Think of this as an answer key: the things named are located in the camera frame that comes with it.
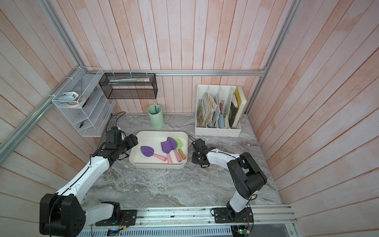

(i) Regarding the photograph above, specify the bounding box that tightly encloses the green shovel wooden handle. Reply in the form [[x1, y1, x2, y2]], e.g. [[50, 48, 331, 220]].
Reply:
[[174, 138, 187, 160]]

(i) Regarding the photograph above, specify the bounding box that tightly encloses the purple pointed shovel pink handle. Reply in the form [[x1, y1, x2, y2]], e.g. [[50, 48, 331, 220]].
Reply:
[[167, 137, 182, 163]]

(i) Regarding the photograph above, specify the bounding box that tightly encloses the purple pointed trowel pink handle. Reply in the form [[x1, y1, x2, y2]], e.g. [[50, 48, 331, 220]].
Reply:
[[140, 146, 167, 162]]

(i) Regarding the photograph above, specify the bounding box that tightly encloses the white storage box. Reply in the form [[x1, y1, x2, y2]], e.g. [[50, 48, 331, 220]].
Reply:
[[129, 131, 189, 169]]

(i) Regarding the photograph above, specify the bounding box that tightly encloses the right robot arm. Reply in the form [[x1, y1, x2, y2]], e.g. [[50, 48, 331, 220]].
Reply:
[[191, 139, 267, 223]]

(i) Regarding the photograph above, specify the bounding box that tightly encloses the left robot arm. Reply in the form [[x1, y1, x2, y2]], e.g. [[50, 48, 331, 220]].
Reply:
[[39, 126, 138, 237]]

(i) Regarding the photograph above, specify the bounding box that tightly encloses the illustrated picture book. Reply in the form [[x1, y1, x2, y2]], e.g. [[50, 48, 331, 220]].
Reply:
[[196, 92, 214, 127]]

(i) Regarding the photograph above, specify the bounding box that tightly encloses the green cup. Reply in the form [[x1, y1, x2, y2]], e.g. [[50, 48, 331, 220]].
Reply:
[[148, 104, 164, 128]]

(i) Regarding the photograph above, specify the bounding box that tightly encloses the white file organizer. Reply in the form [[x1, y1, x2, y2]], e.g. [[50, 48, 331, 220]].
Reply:
[[195, 85, 242, 137]]

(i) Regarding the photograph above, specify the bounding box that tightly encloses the black mesh basket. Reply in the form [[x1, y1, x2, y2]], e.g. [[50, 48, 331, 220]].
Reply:
[[99, 73, 158, 99]]

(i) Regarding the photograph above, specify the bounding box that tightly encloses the tape dispenser on shelf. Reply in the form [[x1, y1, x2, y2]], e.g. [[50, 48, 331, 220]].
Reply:
[[57, 91, 79, 106]]

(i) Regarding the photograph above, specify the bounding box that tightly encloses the yellow book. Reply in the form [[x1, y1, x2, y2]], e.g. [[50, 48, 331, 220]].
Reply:
[[229, 86, 247, 129]]

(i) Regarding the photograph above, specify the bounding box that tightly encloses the white wire shelf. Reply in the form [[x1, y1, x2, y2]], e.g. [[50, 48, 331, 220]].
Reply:
[[52, 67, 115, 137]]

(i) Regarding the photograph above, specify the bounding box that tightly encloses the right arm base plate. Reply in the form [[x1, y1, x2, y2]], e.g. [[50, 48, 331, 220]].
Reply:
[[211, 207, 254, 224]]

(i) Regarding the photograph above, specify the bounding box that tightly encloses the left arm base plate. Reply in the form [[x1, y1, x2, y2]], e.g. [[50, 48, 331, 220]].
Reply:
[[95, 209, 137, 227]]

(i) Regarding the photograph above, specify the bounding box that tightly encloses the aluminium front rail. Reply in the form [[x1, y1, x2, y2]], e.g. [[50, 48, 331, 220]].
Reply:
[[51, 203, 298, 229]]

